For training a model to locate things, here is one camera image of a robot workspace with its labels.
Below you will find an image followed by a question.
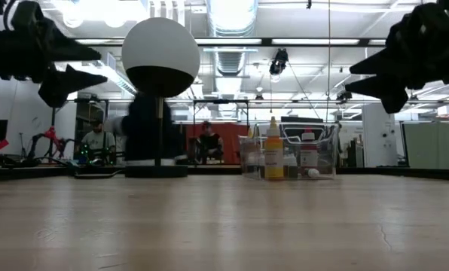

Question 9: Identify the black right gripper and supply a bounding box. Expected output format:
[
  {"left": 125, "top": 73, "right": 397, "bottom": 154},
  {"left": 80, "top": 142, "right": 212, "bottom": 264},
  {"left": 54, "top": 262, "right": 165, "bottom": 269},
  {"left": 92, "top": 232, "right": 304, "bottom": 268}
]
[{"left": 344, "top": 0, "right": 449, "bottom": 115}]

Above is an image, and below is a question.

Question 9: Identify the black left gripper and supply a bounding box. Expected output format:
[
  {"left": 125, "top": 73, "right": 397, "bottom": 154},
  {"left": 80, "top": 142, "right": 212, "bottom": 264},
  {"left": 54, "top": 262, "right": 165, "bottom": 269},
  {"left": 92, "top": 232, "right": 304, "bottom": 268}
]
[{"left": 0, "top": 0, "right": 109, "bottom": 109}]

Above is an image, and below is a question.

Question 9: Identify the red food coloring bottle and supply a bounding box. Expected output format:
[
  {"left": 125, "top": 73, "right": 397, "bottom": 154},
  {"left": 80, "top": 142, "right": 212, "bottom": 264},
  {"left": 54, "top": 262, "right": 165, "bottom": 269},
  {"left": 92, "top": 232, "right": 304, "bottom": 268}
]
[{"left": 299, "top": 127, "right": 319, "bottom": 170}]

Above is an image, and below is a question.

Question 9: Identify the yellow food coloring bottle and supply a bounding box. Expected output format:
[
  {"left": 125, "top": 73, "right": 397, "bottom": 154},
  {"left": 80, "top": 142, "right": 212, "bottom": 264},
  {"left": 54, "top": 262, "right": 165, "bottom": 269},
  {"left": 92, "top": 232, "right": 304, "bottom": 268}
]
[{"left": 263, "top": 115, "right": 286, "bottom": 181}]

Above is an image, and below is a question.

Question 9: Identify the white cabinet unit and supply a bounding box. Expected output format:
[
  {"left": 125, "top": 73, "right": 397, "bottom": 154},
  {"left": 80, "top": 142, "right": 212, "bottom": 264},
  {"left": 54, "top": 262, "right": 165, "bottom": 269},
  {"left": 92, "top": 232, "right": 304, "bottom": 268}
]
[{"left": 361, "top": 102, "right": 399, "bottom": 169}]

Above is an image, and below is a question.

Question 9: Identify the green partition panel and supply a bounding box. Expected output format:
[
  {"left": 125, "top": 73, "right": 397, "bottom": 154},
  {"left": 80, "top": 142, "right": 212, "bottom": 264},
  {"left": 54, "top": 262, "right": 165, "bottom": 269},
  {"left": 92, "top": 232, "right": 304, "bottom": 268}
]
[{"left": 400, "top": 120, "right": 449, "bottom": 171}]

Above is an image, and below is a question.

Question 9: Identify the white globe table lamp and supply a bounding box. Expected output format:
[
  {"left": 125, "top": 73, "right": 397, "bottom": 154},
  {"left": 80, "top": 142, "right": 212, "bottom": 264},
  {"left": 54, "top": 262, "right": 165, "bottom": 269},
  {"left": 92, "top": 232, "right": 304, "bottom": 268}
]
[{"left": 121, "top": 16, "right": 202, "bottom": 179}]

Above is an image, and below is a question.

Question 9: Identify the clear plastic bin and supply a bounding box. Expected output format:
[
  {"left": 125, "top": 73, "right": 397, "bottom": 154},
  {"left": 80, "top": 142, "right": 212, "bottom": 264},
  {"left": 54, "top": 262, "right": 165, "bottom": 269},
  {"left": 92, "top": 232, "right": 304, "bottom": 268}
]
[{"left": 238, "top": 120, "right": 339, "bottom": 182}]

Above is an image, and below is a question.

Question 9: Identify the black overhead camera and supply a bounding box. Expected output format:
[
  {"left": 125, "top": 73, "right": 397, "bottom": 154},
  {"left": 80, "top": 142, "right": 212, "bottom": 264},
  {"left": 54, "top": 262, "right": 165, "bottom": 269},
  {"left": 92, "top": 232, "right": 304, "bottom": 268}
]
[{"left": 267, "top": 47, "right": 290, "bottom": 77}]

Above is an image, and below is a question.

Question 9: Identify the orange wall panel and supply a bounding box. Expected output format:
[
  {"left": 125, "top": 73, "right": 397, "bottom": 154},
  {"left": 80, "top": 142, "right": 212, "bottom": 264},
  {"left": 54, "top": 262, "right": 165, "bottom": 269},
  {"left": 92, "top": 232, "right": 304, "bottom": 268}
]
[{"left": 185, "top": 122, "right": 250, "bottom": 165}]

